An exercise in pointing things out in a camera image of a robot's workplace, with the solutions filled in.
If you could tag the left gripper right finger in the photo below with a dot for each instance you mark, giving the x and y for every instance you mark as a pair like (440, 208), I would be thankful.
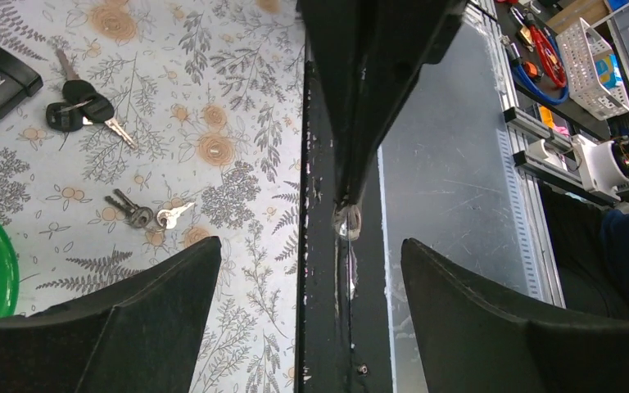
(475, 335)

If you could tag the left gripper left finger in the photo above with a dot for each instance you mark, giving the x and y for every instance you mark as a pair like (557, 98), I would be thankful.
(141, 334)

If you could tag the small silver cable-lock key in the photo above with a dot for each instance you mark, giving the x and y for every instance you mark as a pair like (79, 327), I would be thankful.
(168, 218)

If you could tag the green cable lock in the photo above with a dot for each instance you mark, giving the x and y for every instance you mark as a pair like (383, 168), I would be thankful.
(9, 276)

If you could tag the dark small key bunch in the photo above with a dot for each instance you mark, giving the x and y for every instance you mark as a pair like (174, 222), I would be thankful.
(136, 216)

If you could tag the floral table mat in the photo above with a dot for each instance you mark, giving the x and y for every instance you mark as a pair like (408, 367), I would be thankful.
(211, 92)

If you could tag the black head keys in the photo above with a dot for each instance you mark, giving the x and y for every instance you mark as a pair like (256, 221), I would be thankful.
(83, 105)

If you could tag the white plastic basket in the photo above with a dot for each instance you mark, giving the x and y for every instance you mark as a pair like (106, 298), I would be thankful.
(594, 81)

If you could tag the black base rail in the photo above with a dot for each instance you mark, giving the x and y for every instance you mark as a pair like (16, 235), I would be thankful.
(362, 62)

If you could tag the blue cable lock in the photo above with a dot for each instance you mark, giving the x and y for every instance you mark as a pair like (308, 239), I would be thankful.
(516, 65)

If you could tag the red cable lock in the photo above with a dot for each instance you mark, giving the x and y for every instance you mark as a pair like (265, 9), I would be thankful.
(537, 40)

